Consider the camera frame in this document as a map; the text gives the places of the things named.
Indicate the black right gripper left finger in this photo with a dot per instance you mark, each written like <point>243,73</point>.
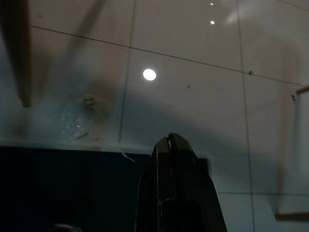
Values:
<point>154,183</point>

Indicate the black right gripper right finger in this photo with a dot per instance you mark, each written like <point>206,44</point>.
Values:
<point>190,183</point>

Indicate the small thin stick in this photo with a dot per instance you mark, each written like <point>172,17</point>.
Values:
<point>82,135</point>

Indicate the black floor mat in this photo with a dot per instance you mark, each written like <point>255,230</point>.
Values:
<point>60,188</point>

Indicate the clear crumpled plastic wrapper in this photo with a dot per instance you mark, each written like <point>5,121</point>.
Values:
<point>83,113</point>

